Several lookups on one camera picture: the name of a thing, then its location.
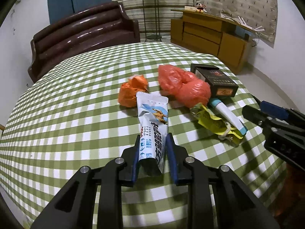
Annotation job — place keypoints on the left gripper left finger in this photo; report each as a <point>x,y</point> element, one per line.
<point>73,206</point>

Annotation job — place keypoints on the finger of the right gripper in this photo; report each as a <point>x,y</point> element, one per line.
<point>257,116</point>
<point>275,111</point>

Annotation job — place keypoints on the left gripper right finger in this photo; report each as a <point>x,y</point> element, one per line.
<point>217,197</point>

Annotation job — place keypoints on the red plastic bag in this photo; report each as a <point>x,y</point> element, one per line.
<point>187,89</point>

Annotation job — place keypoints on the white blue snack pouch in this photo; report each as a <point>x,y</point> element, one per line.
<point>153,117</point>

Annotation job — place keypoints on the orange wrapper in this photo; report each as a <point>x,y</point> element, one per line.
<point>128,90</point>

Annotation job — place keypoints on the white blue tube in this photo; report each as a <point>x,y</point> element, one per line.
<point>219,106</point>

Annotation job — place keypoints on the black cigarette box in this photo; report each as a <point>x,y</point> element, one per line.
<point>221,85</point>

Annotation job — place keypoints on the yellow crumpled wrapper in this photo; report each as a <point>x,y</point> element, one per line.
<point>221,128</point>

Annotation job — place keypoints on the green checkered tablecloth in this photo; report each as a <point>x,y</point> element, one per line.
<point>71,117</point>

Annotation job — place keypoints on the white wifi router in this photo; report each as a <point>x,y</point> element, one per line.
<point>243,23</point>

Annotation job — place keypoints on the wooden tv cabinet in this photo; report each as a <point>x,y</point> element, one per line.
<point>225,39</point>

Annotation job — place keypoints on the beige patterned curtain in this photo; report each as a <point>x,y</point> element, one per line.
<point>255,13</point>

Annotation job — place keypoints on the mickey mouse toy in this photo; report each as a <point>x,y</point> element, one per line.
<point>200,7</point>

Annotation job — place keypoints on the beige box on cabinet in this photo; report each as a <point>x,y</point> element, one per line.
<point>190,8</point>

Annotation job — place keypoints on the striped green curtain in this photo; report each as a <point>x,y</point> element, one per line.
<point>154,16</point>

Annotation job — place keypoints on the dark brown leather sofa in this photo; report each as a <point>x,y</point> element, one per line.
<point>94,28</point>

